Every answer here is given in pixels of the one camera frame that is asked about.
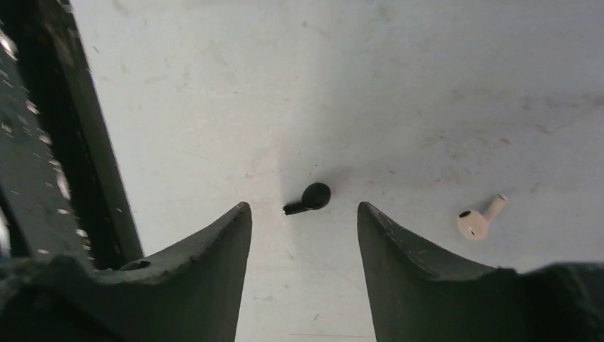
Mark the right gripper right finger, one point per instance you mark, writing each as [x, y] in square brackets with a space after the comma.
[419, 291]

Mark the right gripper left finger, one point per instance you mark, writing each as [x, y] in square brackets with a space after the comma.
[189, 291]

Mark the beige earbud centre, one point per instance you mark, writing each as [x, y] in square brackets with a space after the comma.
[475, 225]

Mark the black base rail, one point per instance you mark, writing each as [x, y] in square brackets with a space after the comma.
[61, 190]

